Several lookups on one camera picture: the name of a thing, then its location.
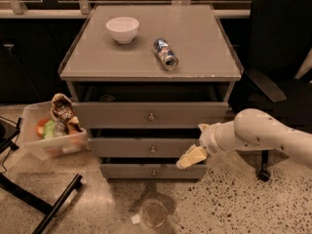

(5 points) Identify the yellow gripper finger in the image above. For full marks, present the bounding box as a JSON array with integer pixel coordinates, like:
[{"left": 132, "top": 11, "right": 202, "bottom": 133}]
[{"left": 176, "top": 144, "right": 208, "bottom": 169}]

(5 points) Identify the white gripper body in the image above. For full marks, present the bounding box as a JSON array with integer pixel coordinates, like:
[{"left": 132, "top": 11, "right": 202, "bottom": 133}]
[{"left": 198, "top": 124, "right": 217, "bottom": 155}]

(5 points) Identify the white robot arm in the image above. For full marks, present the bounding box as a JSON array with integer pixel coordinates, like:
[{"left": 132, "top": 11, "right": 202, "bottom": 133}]
[{"left": 176, "top": 108, "right": 312, "bottom": 169}]

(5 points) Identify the grey drawer cabinet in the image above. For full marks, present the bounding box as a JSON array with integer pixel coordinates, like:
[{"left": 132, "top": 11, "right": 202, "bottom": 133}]
[{"left": 58, "top": 4, "right": 244, "bottom": 180}]

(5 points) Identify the grey top drawer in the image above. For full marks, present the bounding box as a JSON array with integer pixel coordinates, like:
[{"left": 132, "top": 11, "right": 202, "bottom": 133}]
[{"left": 74, "top": 83, "right": 227, "bottom": 129}]

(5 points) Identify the blue silver soda can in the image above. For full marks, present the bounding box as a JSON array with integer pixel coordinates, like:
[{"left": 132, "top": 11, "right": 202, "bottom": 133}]
[{"left": 153, "top": 38, "right": 178, "bottom": 71}]

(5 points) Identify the white ceramic bowl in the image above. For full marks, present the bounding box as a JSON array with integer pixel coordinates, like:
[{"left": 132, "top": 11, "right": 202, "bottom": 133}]
[{"left": 106, "top": 17, "right": 139, "bottom": 44}]

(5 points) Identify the clear plastic bottle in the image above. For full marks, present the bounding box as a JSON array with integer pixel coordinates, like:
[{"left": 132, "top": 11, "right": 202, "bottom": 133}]
[{"left": 53, "top": 122, "right": 67, "bottom": 137}]

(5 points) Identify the brown chip bag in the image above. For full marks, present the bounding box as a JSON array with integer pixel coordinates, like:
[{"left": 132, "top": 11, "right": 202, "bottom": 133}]
[{"left": 51, "top": 94, "right": 79, "bottom": 125}]

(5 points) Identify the black office chair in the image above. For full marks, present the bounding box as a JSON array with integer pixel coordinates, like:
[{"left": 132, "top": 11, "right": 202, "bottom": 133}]
[{"left": 227, "top": 0, "right": 312, "bottom": 182}]

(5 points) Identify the green apple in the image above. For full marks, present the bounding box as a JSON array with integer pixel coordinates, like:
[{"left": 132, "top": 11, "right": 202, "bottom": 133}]
[{"left": 43, "top": 120, "right": 56, "bottom": 139}]

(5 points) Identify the clear plastic bin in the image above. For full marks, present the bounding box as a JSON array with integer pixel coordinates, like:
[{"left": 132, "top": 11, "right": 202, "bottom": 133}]
[{"left": 21, "top": 101, "right": 88, "bottom": 160}]

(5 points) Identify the orange fruit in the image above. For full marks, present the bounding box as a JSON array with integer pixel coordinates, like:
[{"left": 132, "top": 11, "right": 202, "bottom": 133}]
[{"left": 36, "top": 118, "right": 49, "bottom": 137}]

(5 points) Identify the black stand base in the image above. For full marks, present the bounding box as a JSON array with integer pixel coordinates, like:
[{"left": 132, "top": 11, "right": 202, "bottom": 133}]
[{"left": 0, "top": 115, "right": 84, "bottom": 234}]

